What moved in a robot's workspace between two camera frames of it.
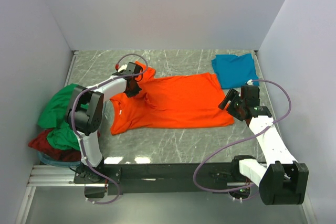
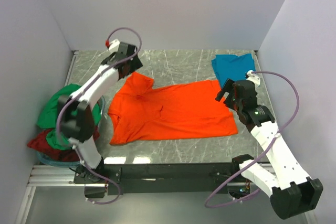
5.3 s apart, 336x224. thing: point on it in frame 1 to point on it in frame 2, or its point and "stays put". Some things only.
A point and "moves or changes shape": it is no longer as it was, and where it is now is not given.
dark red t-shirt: (40, 142) stays put
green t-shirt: (53, 115) stays put
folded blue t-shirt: (234, 71) stays put
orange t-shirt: (184, 101) moves or changes shape
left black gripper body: (132, 92) to (135, 64)
